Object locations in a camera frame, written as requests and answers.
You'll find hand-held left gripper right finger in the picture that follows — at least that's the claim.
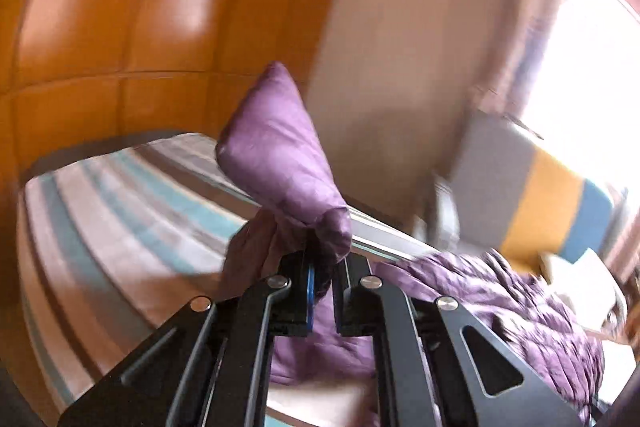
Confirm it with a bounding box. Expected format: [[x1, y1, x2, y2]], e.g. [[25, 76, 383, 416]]
[[334, 253, 597, 427]]

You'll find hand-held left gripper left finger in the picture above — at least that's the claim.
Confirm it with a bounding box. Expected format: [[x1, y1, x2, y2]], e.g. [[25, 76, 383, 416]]
[[57, 251, 317, 427]]

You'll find purple down jacket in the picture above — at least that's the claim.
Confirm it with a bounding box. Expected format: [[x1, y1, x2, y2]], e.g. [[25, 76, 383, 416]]
[[215, 61, 607, 426]]

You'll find grey yellow blue sofa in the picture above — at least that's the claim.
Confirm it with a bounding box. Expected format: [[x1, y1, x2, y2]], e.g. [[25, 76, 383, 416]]
[[425, 109, 617, 279]]

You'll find striped bed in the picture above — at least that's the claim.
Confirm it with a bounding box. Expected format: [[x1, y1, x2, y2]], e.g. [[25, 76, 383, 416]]
[[15, 132, 451, 427]]

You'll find white printed pillow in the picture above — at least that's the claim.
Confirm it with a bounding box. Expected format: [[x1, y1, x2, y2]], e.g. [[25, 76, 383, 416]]
[[542, 247, 627, 334]]

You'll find window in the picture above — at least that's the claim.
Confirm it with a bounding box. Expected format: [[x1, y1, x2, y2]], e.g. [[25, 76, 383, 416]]
[[520, 0, 640, 208]]

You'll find orange padded headboard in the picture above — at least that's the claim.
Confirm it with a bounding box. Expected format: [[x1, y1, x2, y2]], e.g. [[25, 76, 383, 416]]
[[0, 0, 362, 190]]

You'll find beige curtain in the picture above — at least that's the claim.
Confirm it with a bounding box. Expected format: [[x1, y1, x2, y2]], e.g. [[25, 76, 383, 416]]
[[495, 0, 573, 108]]

